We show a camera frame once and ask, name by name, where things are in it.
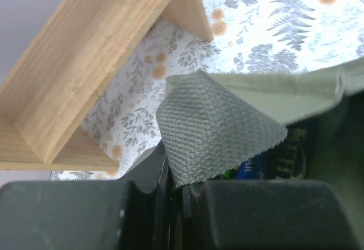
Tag wooden shelf unit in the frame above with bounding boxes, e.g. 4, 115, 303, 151
1, 0, 213, 171

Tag floral table mat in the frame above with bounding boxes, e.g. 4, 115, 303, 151
51, 0, 363, 181

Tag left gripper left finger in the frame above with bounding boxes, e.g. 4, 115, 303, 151
1, 143, 171, 249

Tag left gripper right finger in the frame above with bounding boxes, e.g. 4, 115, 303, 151
182, 180, 359, 249

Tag can in tote bag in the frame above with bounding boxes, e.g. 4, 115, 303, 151
218, 122, 317, 180

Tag dark green tote bag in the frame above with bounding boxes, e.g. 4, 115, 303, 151
156, 59, 363, 191

